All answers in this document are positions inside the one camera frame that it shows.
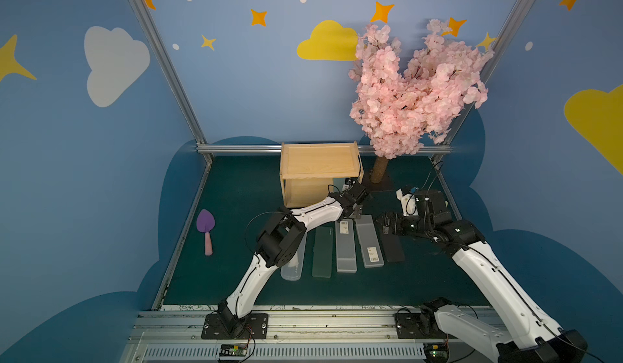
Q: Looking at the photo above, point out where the black pencil case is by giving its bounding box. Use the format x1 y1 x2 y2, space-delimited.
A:
380 227 406 263

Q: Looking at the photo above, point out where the clear rounded pencil case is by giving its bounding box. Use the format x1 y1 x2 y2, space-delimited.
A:
281 234 307 282

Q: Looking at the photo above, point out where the aluminium frame back bar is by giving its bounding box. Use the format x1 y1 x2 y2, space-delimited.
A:
196 142 454 155

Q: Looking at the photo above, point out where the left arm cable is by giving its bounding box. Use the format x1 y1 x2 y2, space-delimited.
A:
242 209 288 257

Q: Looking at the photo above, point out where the dark green pencil case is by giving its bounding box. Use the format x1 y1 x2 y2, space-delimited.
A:
311 227 334 279

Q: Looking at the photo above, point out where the aluminium frame post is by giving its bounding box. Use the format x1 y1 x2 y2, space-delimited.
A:
128 0 214 165
432 0 536 163

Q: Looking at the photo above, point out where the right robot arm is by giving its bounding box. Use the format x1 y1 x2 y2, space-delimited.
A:
377 213 588 362

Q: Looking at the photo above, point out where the right aluminium frame post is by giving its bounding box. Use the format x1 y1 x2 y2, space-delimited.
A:
432 0 536 163

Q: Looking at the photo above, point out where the narrow frosted pencil case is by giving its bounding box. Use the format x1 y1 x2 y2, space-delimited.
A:
355 215 385 268

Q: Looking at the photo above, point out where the wooden two-tier shelf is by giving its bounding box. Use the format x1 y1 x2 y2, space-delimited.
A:
280 148 363 208

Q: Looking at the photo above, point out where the pink cherry blossom tree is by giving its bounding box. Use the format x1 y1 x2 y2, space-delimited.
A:
349 19 494 183

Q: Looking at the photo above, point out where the purple toy trowel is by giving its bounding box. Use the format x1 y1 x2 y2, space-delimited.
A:
196 209 216 256

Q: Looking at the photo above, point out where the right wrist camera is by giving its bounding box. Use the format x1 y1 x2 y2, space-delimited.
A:
396 187 448 217

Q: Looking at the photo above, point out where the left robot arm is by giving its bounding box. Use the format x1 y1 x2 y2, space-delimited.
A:
216 182 368 336

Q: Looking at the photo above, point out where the wide frosted pencil case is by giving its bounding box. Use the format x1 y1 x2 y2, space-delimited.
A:
335 219 357 274

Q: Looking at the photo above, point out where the left aluminium frame post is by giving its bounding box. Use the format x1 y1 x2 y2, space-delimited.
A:
128 0 214 165

